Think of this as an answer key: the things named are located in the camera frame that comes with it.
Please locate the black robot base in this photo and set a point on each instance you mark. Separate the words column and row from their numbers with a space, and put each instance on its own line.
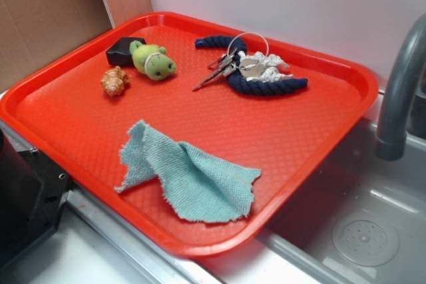
column 33, row 191

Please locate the green plush animal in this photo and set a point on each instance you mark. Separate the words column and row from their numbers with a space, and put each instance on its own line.
column 151, row 60

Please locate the red plastic tray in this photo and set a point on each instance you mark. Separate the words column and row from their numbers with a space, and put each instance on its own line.
column 63, row 111

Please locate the silver key bunch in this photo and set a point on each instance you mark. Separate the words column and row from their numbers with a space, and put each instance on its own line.
column 225, row 65

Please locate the light blue cloth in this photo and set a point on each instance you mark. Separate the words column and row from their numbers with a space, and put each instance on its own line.
column 198, row 186

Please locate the orange seashell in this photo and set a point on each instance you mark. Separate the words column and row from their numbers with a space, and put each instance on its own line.
column 114, row 81

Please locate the black rectangular block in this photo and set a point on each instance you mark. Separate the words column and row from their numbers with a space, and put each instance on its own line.
column 119, row 54

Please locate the grey sink basin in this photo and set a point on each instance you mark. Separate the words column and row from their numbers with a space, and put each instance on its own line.
column 356, row 219

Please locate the grey faucet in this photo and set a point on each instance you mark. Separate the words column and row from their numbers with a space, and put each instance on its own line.
column 403, row 107

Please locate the brown cardboard panel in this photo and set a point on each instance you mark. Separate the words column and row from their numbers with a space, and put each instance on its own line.
column 35, row 33

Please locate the navy blue rope toy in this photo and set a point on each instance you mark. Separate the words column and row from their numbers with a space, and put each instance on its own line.
column 258, row 74

